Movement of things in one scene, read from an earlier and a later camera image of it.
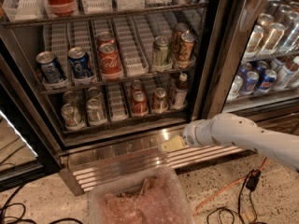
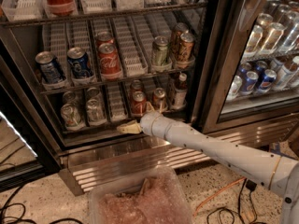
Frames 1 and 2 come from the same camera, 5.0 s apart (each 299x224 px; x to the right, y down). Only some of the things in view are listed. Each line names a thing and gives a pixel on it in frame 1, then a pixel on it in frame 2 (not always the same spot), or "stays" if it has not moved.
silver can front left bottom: x=72 y=117 stays
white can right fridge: x=235 y=88 stays
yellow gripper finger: x=171 y=145 -> x=132 y=127
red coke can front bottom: x=139 y=105 stays
